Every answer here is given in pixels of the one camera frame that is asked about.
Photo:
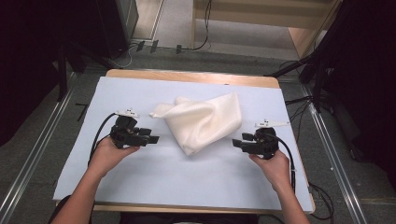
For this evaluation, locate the black curtain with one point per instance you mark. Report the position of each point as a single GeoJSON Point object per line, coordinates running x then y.
{"type": "Point", "coordinates": [28, 62]}
{"type": "Point", "coordinates": [367, 77]}

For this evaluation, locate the white towel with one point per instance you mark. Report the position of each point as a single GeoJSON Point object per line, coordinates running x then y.
{"type": "Point", "coordinates": [202, 121]}

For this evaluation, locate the black cabinet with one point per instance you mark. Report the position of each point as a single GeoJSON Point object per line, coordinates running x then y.
{"type": "Point", "coordinates": [121, 25]}

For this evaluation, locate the person's right hand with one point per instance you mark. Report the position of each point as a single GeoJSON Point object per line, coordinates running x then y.
{"type": "Point", "coordinates": [277, 171]}

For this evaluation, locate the person's dark clothing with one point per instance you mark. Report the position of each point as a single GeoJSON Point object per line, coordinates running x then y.
{"type": "Point", "coordinates": [186, 219]}

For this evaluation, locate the metal floor rail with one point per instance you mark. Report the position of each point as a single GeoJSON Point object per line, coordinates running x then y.
{"type": "Point", "coordinates": [34, 155]}
{"type": "Point", "coordinates": [333, 155]}

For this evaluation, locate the wooden table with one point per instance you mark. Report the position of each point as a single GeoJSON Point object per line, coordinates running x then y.
{"type": "Point", "coordinates": [186, 75]}

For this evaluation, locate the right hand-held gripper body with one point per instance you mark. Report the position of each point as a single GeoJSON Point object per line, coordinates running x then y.
{"type": "Point", "coordinates": [266, 143]}

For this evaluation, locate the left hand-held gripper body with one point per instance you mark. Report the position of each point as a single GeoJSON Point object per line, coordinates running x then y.
{"type": "Point", "coordinates": [127, 137]}

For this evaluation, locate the wooden shelf unit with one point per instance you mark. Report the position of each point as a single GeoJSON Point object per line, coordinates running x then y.
{"type": "Point", "coordinates": [249, 15]}

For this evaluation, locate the light blue mat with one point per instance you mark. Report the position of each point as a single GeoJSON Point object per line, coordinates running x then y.
{"type": "Point", "coordinates": [155, 180]}

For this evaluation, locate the person's left hand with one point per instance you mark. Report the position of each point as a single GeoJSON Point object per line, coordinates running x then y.
{"type": "Point", "coordinates": [107, 157]}

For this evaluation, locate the black metal stand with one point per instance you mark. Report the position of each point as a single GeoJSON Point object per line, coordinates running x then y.
{"type": "Point", "coordinates": [318, 87]}

